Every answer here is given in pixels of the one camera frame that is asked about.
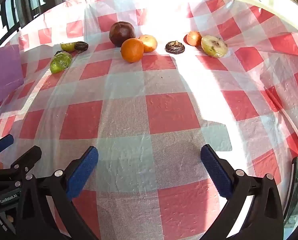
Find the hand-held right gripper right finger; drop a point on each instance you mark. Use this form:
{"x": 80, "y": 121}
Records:
{"x": 214, "y": 172}

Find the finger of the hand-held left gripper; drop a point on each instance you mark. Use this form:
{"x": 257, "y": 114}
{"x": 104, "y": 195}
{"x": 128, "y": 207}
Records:
{"x": 29, "y": 156}
{"x": 2, "y": 142}

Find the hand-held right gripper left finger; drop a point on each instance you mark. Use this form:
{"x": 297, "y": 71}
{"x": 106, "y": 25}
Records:
{"x": 82, "y": 173}

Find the green kiwi half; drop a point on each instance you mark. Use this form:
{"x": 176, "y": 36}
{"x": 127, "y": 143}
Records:
{"x": 61, "y": 62}

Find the yellow-green citrus wedge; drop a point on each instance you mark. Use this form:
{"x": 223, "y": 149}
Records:
{"x": 67, "y": 46}

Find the dark brown lumpy chestnut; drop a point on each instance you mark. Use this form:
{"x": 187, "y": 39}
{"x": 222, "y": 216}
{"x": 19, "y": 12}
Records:
{"x": 81, "y": 46}

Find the halved pale apple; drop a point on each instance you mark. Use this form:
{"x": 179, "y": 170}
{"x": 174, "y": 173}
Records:
{"x": 214, "y": 46}

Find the dark brown water chestnut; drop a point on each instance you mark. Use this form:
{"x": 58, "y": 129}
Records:
{"x": 175, "y": 47}

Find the orange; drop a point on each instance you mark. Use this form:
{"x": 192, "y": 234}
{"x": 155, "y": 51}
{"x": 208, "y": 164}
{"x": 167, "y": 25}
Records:
{"x": 132, "y": 50}

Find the small red apple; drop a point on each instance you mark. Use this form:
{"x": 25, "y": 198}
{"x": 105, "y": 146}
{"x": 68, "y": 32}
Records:
{"x": 192, "y": 38}

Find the pale orange tangerine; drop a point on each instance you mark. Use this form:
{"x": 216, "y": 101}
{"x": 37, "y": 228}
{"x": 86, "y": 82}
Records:
{"x": 150, "y": 43}

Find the dark red mangosteen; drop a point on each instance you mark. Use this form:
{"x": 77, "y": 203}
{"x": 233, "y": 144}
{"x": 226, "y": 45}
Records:
{"x": 122, "y": 33}

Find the red white checkered tablecloth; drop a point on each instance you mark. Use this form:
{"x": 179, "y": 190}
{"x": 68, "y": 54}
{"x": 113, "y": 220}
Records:
{"x": 164, "y": 115}

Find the purple plastic bag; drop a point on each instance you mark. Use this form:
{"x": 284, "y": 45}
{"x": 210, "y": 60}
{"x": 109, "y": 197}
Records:
{"x": 4, "y": 65}

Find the black smartphone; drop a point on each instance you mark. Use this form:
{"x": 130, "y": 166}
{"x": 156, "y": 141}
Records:
{"x": 296, "y": 190}

